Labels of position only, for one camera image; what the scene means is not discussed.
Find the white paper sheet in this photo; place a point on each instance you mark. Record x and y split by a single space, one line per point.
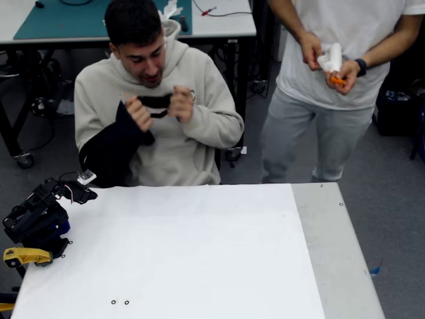
199 249

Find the small orange object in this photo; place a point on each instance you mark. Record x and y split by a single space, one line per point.
337 80

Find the black smartwatch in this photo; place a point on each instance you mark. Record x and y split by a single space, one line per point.
361 67

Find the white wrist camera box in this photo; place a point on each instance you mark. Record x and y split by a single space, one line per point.
85 176

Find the black storage bin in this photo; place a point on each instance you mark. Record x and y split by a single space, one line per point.
398 116

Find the seated man left hand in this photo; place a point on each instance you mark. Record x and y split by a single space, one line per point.
182 103

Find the blue white packaging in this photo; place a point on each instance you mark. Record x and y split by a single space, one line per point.
398 96

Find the black fabric wrap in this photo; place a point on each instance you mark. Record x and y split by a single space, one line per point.
113 149

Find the standing man right forearm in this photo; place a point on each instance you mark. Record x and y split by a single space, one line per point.
287 16

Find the blue tape scrap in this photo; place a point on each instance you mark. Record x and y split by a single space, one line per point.
375 270

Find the standing man left forearm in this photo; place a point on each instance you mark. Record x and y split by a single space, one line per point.
388 46

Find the man in white t-shirt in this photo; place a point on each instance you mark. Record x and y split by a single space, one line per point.
332 20

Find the standing man right hand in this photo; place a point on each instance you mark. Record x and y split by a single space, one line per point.
310 50

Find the green cutting mat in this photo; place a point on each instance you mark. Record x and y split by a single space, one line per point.
66 20

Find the small black device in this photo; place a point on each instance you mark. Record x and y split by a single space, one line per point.
40 4

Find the standing man left hand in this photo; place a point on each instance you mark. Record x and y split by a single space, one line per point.
348 78

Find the black caster wheel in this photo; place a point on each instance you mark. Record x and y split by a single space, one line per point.
25 161
259 87
234 154

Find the yellow bar clamp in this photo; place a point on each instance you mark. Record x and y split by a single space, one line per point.
6 306
26 254

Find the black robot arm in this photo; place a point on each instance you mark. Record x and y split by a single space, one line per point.
36 212

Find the red pen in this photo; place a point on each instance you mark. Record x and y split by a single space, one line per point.
206 12

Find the seated man right hand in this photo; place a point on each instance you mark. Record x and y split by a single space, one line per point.
139 114

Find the white workbench black frame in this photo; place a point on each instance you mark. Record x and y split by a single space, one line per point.
225 26

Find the man in beige hoodie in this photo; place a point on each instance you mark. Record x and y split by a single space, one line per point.
199 133

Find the white tissue wad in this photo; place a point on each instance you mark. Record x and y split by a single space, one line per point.
332 56

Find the crumpled white plastic bag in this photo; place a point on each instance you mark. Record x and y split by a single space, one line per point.
66 107

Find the white paper towel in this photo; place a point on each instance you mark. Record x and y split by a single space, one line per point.
169 8

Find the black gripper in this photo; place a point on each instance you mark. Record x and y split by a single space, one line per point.
84 195

